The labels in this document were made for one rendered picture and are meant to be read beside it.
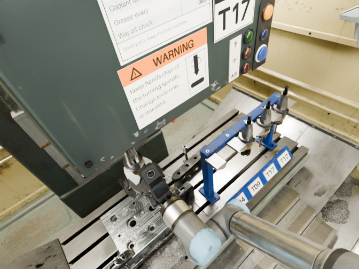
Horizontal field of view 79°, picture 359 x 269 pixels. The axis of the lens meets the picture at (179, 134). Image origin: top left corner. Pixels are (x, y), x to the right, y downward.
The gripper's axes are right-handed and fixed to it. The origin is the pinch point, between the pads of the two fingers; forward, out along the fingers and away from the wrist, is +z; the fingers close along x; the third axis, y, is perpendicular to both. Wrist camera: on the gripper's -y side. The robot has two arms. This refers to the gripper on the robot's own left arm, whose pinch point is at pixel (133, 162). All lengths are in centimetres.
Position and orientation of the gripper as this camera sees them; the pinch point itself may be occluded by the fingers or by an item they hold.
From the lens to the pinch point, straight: 73.0
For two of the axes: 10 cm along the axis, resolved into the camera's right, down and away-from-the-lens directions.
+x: 7.6, -5.4, 3.6
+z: -6.4, -5.1, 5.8
